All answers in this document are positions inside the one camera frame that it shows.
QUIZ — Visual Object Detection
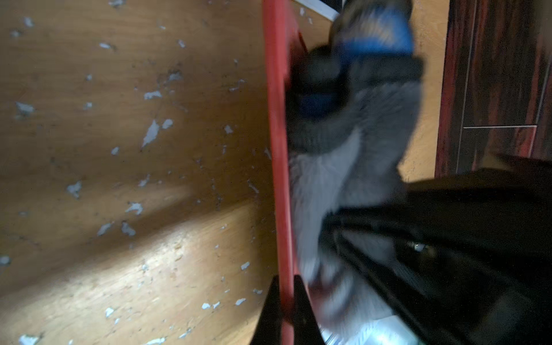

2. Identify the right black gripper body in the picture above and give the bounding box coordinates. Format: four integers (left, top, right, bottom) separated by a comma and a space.
321, 155, 551, 344

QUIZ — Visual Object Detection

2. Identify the grey microfibre cloth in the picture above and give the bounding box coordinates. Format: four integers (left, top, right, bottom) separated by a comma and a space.
286, 1, 424, 341

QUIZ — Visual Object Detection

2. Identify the white drawing tablet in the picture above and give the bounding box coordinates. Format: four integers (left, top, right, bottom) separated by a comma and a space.
296, 0, 339, 21

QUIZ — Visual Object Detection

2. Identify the red drawing tablet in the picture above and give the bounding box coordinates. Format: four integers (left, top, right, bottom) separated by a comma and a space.
262, 0, 305, 344

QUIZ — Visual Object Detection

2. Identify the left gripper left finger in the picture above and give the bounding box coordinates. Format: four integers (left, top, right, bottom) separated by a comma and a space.
250, 275, 283, 345

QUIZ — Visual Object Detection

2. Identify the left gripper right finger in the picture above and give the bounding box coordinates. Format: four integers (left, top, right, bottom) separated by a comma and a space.
293, 275, 325, 345

